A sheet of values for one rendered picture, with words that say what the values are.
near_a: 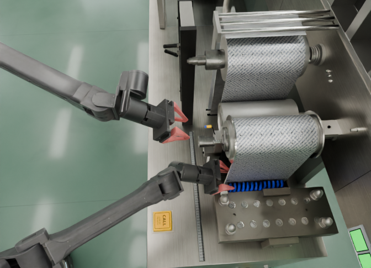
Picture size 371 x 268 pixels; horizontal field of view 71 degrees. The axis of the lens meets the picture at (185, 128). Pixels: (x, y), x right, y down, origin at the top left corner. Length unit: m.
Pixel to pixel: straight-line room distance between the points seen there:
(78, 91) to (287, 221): 0.77
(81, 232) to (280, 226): 0.62
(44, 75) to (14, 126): 2.01
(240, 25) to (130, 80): 0.37
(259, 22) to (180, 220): 0.75
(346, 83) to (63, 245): 0.86
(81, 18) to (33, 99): 1.18
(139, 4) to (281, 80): 2.81
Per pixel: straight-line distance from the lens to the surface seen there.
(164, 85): 1.38
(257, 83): 0.90
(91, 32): 3.26
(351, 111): 0.86
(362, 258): 0.91
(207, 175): 0.84
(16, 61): 0.78
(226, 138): 0.77
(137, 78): 0.67
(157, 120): 0.67
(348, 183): 0.90
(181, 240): 1.06
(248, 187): 0.99
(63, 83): 0.71
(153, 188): 0.77
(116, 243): 2.03
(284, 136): 0.79
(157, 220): 1.06
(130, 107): 0.63
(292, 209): 1.02
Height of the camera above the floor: 1.95
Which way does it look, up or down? 59 degrees down
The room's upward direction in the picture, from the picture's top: straight up
